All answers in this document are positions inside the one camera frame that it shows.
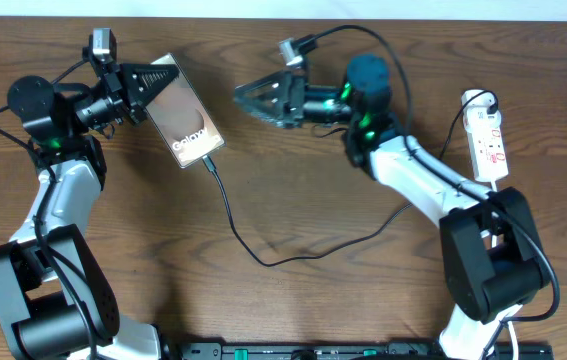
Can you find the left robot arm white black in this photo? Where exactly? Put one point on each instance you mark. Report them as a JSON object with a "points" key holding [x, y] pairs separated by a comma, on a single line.
{"points": [[55, 301]]}

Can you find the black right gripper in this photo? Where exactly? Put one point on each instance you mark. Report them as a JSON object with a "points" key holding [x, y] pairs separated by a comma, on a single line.
{"points": [[283, 96]]}

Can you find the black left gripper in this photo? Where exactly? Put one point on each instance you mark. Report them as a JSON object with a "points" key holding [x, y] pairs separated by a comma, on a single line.
{"points": [[124, 93]]}

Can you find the white charger plug adapter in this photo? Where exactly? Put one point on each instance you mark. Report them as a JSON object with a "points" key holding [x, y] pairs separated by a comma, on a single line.
{"points": [[493, 106]]}

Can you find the white power strip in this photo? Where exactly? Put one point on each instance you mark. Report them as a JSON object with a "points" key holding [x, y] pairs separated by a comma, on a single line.
{"points": [[484, 136]]}

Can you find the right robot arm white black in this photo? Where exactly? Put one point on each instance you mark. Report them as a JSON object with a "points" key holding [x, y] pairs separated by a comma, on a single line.
{"points": [[493, 261]]}

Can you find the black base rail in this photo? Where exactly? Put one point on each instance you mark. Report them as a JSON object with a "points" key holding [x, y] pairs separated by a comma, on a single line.
{"points": [[407, 349]]}

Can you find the Samsung Galaxy smartphone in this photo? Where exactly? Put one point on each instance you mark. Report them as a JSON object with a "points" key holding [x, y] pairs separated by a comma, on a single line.
{"points": [[182, 120]]}

